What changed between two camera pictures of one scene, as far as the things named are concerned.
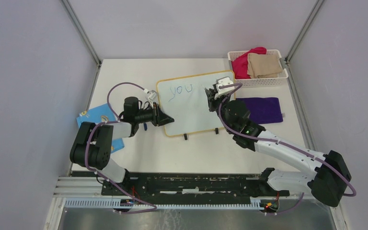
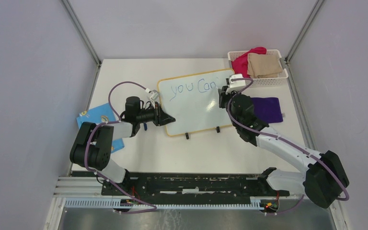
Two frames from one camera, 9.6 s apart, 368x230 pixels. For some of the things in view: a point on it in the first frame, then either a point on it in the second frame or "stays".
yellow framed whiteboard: [185, 100] stays
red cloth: [240, 64] stays
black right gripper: [212, 100] -> [223, 97]
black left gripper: [159, 118] stays
